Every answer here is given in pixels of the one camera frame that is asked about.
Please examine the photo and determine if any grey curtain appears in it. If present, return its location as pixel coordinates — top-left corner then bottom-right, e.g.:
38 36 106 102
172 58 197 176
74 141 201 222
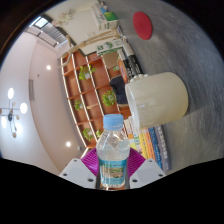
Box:
24 23 69 48

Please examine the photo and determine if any flat round red coaster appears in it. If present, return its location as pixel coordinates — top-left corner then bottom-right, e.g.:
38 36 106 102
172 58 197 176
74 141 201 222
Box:
132 11 154 41

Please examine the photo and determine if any ceiling air vent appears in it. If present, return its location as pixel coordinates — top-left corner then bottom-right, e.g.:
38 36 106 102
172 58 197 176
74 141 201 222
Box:
28 79 35 101

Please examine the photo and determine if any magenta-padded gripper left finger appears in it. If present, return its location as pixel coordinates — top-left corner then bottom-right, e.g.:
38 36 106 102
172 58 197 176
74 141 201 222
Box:
59 148 100 190

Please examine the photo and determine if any dark book stack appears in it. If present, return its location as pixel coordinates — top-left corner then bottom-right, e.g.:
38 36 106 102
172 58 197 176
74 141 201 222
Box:
116 43 149 84

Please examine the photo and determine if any tan chair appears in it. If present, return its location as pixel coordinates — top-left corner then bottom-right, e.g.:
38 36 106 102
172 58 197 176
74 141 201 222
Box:
101 50 120 71

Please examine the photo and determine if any black-framed window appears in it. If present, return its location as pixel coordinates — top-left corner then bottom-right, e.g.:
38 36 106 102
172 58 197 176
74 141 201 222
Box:
29 15 51 29

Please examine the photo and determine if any clear blue-capped water bottle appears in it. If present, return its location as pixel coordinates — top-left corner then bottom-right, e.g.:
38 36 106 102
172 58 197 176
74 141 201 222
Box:
95 113 131 190

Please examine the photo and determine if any dark blue chair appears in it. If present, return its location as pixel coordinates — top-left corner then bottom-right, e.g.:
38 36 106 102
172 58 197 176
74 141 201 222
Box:
109 74 129 105

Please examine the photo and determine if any green and white carton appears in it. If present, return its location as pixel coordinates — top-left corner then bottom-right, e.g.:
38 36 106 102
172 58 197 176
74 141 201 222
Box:
95 38 125 57

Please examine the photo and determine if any cream ceramic mug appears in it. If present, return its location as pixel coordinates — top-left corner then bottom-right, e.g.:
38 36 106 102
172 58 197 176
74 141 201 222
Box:
124 71 190 131

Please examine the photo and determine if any white book stack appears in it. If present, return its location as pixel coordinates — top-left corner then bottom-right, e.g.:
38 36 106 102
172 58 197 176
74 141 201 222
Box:
90 2 109 31

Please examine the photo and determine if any wooden wall shelf unit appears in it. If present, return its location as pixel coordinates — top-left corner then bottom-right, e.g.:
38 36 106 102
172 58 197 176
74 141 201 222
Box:
59 49 134 149

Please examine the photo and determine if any green tissue box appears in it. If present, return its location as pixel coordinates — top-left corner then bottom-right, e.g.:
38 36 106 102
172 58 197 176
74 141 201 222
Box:
99 11 120 32

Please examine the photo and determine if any colourful book stack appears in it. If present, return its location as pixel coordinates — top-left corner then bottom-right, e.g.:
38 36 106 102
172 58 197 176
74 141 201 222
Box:
123 116 173 173

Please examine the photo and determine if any branched ceiling lamp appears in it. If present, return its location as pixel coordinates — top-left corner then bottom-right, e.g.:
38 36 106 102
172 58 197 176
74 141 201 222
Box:
0 87 29 139

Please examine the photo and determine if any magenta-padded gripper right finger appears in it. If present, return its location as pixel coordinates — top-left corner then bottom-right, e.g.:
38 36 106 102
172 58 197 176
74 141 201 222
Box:
127 148 167 190

